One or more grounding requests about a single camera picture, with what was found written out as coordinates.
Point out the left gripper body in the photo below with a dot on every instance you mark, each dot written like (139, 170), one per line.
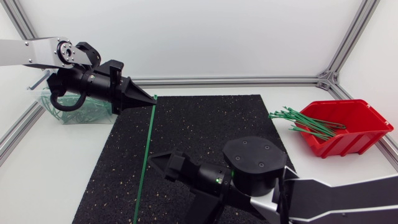
(116, 93)

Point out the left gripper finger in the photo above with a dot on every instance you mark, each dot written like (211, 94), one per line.
(138, 96)

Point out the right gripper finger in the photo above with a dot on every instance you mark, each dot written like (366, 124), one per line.
(159, 163)

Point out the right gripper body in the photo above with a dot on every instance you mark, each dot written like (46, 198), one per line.
(183, 168)

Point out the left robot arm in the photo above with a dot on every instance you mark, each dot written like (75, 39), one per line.
(37, 51)

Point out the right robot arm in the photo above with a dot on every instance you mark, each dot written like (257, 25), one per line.
(326, 193)

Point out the clear plastic bin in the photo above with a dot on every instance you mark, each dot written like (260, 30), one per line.
(93, 115)

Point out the red plastic box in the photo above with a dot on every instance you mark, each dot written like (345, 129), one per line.
(357, 124)

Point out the black speckled mat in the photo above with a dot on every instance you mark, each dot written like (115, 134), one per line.
(192, 130)

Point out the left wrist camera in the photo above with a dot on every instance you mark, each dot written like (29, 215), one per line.
(110, 67)

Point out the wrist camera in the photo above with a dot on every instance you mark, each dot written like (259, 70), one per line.
(203, 207)
(110, 67)

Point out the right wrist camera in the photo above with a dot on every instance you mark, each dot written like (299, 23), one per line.
(203, 207)

